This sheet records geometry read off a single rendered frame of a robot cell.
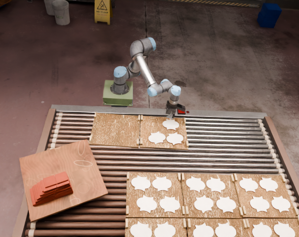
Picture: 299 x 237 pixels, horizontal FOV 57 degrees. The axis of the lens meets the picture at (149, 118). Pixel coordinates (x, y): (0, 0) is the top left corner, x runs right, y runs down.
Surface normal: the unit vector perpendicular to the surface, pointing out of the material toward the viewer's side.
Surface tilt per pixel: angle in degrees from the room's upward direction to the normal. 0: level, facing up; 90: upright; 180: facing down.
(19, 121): 0
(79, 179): 0
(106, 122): 0
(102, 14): 78
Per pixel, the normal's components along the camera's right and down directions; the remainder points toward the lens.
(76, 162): 0.09, -0.67
